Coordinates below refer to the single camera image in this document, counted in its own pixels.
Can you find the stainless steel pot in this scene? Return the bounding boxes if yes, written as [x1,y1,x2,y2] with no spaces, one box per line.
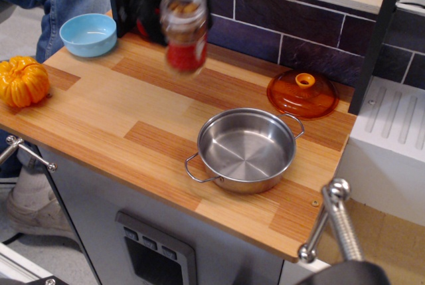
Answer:
[196,108,305,194]

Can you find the almond jar with red label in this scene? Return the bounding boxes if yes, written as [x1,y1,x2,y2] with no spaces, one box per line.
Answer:
[160,0,209,76]

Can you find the orange glass pot lid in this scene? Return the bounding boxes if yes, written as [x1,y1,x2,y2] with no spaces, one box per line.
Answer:
[267,70,339,120]

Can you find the metal clamp screw right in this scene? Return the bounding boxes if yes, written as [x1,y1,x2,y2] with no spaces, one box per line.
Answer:
[297,178,364,264]

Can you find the metal clamp screw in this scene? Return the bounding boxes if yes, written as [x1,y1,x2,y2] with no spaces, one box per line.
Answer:
[297,178,364,264]
[0,135,58,173]

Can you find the grey toy oven panel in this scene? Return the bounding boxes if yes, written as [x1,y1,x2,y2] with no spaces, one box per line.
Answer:
[116,211,197,284]

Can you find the light blue bowl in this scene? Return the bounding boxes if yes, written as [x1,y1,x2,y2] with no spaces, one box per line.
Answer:
[60,13,117,58]

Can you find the white toy sink drainer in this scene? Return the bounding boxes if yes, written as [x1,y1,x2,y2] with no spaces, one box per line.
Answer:
[351,77,424,162]

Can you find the orange toy pumpkin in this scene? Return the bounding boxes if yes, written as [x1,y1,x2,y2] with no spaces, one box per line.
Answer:
[1,56,50,108]

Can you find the white shoe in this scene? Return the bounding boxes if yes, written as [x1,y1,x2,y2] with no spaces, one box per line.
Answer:
[6,167,76,240]

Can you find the metal clamp screw left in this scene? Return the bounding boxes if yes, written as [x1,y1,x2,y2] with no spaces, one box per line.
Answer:
[0,135,58,173]

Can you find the black shelf post right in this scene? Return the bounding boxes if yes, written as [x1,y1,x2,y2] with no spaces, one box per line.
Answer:
[348,0,397,116]

